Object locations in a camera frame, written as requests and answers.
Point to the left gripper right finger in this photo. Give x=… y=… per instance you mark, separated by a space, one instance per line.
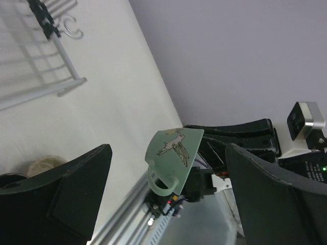
x=276 y=206

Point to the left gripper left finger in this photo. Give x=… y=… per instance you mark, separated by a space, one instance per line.
x=58 y=206

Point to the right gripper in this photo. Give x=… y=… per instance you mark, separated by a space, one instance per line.
x=261 y=135

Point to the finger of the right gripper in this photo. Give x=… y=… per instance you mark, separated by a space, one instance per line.
x=200 y=182

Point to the teal green cup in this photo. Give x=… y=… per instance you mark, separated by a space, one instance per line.
x=170 y=156

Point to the beige speckled cup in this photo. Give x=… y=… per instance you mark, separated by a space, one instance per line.
x=44 y=164

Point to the dark blue mug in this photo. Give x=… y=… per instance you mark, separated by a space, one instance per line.
x=10 y=178

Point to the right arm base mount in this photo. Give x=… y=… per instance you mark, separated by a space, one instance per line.
x=162 y=206

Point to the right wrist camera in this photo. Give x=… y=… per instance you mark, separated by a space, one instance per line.
x=305 y=130

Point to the slotted cable duct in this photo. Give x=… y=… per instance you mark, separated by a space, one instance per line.
x=155 y=231

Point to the aluminium rail base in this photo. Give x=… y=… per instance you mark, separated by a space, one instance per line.
x=124 y=214

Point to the metal wire dish rack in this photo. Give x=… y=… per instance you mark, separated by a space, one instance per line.
x=34 y=62

